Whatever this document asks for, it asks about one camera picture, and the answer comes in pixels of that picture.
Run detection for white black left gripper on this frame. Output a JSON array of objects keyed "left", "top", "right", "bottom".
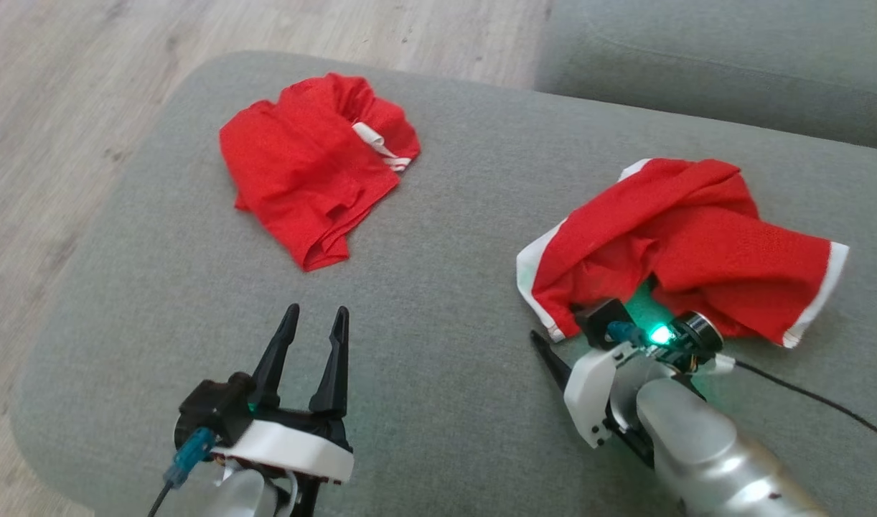
[{"left": 210, "top": 304, "right": 355, "bottom": 517}]

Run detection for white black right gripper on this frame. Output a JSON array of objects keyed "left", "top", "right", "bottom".
[{"left": 530, "top": 311, "right": 726, "bottom": 467}]

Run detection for red basketball jersey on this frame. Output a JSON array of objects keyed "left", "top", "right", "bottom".
[{"left": 218, "top": 72, "right": 422, "bottom": 272}]

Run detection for red shorts with white stripe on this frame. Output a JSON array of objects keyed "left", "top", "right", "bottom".
[{"left": 516, "top": 157, "right": 850, "bottom": 349}]

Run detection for left black cable blue connector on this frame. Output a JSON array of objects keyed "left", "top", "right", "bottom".
[{"left": 148, "top": 427, "right": 217, "bottom": 517}]

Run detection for right thin black cable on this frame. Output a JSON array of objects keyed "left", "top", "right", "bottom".
[{"left": 711, "top": 355, "right": 877, "bottom": 446}]

